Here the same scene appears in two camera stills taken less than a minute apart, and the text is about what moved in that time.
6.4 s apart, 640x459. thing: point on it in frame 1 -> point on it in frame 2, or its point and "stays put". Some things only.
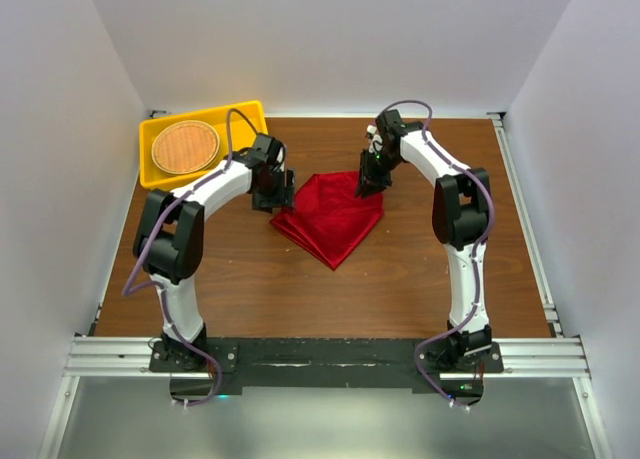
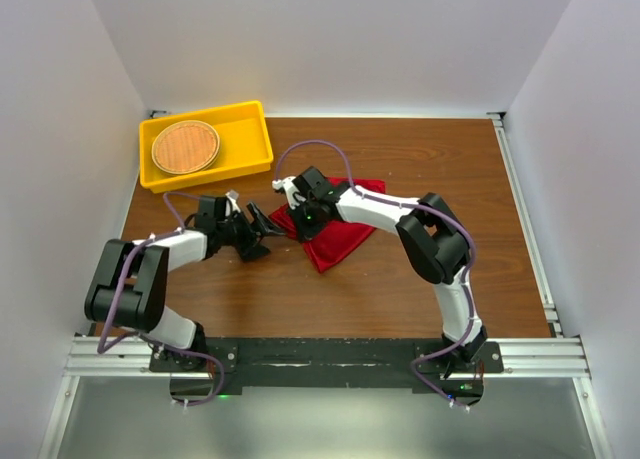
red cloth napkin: [328, 221] stays put
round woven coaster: [185, 147] stays put
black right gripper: [368, 180] -> [305, 233]
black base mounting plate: [325, 363] stays put
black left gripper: [283, 197] -> [249, 248]
